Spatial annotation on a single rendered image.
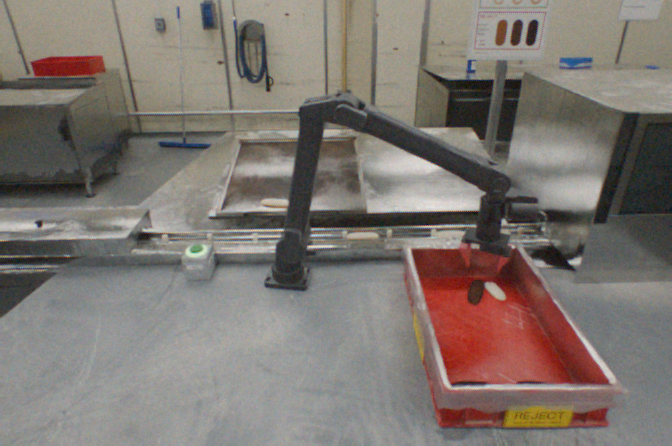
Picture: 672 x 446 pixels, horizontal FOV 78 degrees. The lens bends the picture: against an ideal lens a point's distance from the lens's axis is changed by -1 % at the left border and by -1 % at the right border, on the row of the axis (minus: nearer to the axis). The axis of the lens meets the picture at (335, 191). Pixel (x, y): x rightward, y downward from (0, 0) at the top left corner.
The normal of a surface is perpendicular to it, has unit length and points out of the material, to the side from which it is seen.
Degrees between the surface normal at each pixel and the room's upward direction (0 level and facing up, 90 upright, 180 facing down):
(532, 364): 0
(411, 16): 90
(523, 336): 0
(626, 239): 90
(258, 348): 0
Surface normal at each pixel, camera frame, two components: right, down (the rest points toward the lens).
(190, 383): -0.01, -0.90
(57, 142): 0.03, 0.43
